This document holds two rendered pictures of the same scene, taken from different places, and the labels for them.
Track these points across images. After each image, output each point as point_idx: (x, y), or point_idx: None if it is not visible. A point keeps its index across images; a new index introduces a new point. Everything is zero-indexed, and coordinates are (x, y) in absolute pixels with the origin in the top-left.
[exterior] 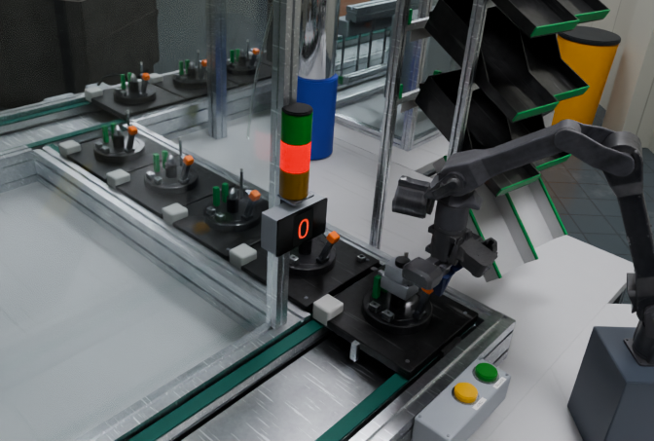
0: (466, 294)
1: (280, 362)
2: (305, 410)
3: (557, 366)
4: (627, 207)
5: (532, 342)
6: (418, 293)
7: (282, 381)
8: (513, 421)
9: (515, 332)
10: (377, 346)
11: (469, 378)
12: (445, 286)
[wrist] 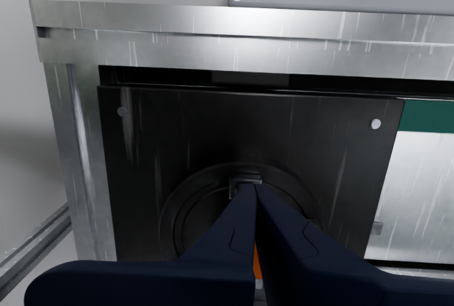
0: (25, 157)
1: (433, 275)
2: None
3: None
4: None
5: (26, 3)
6: (168, 225)
7: (450, 249)
8: None
9: (32, 44)
10: (367, 196)
11: None
12: (253, 204)
